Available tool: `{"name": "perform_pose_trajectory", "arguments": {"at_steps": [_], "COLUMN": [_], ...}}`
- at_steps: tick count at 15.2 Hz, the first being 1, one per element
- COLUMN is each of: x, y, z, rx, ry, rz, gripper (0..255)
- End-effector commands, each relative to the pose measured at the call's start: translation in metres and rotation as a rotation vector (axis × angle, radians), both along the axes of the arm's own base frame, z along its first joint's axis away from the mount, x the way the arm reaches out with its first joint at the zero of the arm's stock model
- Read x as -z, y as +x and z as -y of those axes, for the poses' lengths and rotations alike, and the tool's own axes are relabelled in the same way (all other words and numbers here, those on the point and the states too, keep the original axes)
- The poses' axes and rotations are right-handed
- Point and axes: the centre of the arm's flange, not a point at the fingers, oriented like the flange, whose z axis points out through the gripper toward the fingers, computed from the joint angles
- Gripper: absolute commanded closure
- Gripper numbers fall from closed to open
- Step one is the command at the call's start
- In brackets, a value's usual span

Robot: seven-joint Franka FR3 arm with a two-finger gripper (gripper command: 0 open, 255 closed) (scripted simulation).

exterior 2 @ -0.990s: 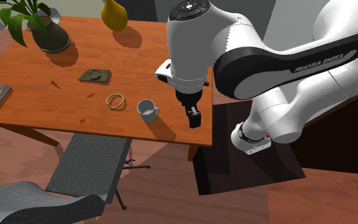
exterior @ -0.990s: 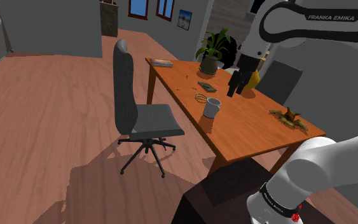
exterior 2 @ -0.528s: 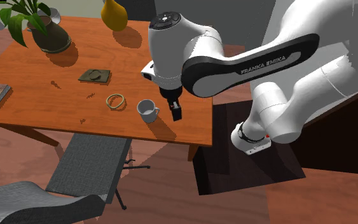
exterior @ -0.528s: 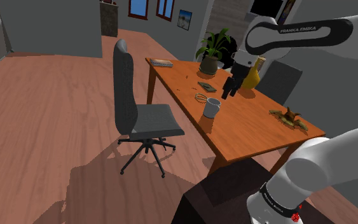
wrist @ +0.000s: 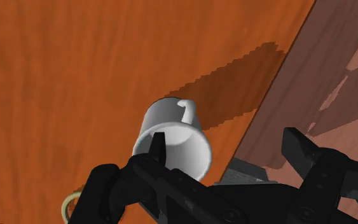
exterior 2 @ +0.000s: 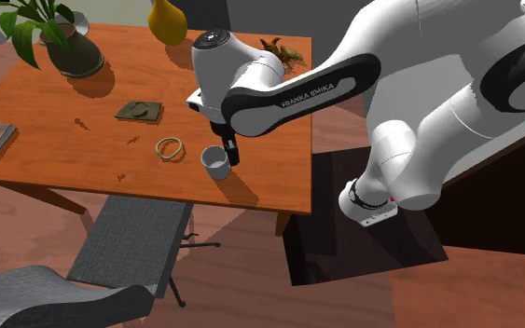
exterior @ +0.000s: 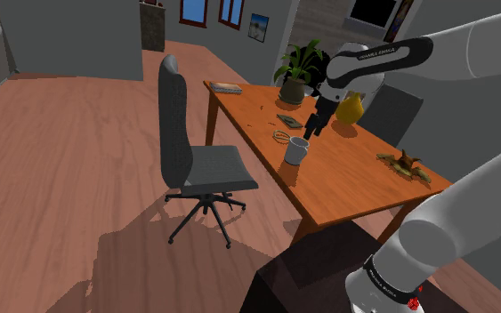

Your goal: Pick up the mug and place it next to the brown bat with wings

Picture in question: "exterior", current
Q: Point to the closed book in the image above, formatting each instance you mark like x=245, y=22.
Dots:
x=226, y=87

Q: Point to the grey office chair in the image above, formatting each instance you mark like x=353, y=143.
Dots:
x=202, y=167

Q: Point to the dark cabinet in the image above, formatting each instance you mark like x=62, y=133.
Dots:
x=152, y=27

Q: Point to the white mug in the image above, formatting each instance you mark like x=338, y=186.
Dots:
x=295, y=151

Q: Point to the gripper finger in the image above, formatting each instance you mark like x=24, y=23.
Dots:
x=308, y=128
x=319, y=128

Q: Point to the yellow vase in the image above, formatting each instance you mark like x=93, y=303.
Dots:
x=349, y=110

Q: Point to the potted green plant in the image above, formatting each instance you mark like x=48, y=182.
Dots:
x=298, y=71

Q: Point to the red framed window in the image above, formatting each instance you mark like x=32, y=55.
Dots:
x=231, y=13
x=193, y=11

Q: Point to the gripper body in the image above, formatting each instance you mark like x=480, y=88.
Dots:
x=324, y=110

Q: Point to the orange wooden table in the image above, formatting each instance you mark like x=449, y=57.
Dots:
x=341, y=173

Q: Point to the dark flat tablet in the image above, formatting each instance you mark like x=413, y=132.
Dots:
x=289, y=121

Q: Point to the brown bat figure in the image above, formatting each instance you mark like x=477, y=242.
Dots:
x=404, y=165

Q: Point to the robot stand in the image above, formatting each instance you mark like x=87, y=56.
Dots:
x=311, y=277

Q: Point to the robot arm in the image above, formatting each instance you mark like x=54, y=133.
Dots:
x=458, y=216

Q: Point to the dark wall screen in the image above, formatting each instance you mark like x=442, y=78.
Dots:
x=371, y=11

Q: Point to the framed wall picture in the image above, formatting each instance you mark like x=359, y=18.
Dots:
x=258, y=27

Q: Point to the tall framed picture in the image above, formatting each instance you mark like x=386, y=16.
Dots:
x=398, y=19

